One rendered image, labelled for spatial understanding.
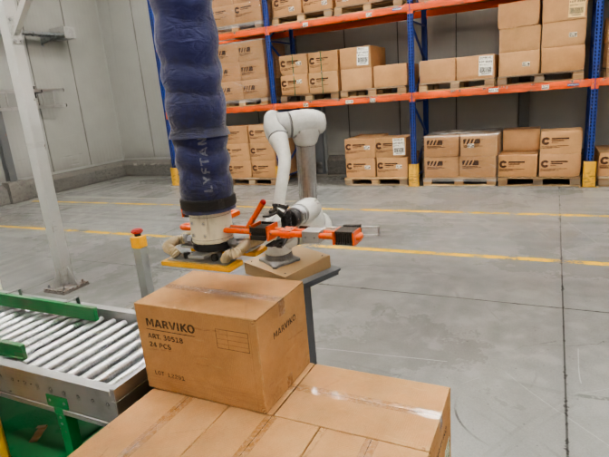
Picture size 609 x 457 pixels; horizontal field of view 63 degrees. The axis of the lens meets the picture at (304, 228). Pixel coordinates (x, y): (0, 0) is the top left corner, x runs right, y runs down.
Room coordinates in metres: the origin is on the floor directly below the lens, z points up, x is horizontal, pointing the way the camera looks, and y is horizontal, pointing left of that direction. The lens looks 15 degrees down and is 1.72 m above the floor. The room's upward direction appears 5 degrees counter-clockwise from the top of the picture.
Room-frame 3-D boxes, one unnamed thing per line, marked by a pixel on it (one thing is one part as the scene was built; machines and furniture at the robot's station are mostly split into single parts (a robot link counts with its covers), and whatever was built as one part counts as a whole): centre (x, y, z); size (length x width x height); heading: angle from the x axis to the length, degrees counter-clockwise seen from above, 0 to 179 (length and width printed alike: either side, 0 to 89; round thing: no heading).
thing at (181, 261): (1.91, 0.42, 1.12); 0.34 x 0.10 x 0.05; 62
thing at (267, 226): (1.88, 0.16, 1.22); 0.10 x 0.08 x 0.06; 152
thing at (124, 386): (2.16, 0.70, 0.58); 0.70 x 0.03 x 0.06; 153
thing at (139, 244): (2.86, 0.99, 0.50); 0.07 x 0.07 x 1.00; 63
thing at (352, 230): (1.71, -0.15, 1.22); 0.08 x 0.07 x 0.05; 62
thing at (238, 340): (1.99, 0.38, 0.74); 0.60 x 0.40 x 0.40; 63
